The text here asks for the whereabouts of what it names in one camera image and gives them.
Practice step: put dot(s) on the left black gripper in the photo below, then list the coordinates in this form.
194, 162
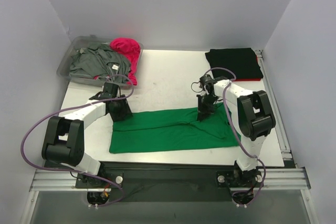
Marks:
118, 109

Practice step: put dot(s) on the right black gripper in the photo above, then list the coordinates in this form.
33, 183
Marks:
206, 100

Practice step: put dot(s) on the green t shirt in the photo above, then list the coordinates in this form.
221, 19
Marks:
171, 130

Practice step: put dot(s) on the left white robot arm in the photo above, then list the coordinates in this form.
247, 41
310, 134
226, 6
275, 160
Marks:
64, 141

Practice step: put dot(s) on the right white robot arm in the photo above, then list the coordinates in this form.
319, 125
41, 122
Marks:
250, 115

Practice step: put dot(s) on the grey t shirt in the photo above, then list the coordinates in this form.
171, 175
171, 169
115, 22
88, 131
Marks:
99, 61

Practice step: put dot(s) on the folded black t shirt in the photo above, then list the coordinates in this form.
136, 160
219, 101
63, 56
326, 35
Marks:
222, 58

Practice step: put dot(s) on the clear plastic bin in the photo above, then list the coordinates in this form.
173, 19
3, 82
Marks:
81, 42

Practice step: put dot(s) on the pink t shirt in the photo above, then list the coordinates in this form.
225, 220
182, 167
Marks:
131, 49

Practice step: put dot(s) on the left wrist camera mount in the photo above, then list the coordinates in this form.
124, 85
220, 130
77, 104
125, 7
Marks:
109, 91

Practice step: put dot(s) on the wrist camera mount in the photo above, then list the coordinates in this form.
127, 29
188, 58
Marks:
207, 83
109, 91

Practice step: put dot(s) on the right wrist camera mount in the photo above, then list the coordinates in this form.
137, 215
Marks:
207, 83

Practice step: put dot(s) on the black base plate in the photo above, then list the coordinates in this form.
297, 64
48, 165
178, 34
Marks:
142, 182

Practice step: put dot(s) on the aluminium frame rail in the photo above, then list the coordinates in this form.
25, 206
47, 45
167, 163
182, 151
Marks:
54, 181

